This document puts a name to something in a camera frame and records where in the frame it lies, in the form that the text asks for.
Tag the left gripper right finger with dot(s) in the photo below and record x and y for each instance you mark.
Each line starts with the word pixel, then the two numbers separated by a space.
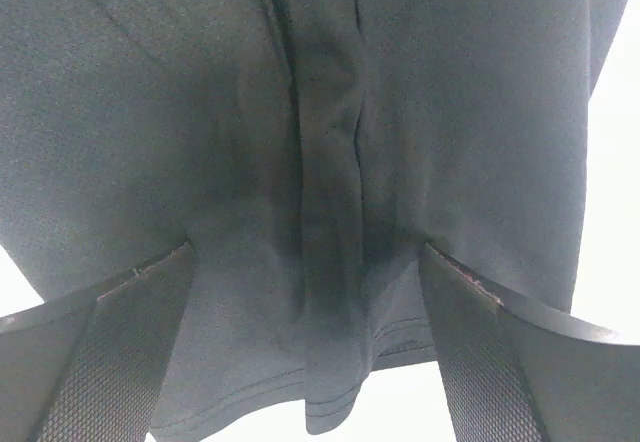
pixel 515 369

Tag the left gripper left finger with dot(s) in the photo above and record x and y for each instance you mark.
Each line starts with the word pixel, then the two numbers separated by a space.
pixel 89 366

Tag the black t shirt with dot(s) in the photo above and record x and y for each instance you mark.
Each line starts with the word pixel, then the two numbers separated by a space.
pixel 306 150

